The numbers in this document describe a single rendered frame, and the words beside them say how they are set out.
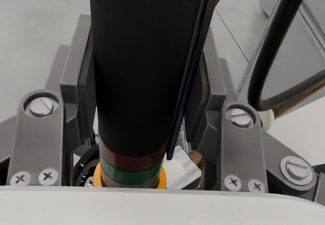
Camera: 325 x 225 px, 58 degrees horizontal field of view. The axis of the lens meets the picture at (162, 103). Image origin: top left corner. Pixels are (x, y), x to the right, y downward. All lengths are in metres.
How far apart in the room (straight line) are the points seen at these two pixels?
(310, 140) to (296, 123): 0.04
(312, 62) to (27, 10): 2.50
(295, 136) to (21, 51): 2.31
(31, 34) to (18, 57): 0.30
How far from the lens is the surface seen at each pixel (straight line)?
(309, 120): 0.58
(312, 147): 0.55
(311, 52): 1.34
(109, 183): 0.16
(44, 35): 2.75
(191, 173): 0.22
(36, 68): 2.43
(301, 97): 0.31
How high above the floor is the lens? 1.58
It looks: 48 degrees down
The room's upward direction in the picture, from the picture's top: 10 degrees clockwise
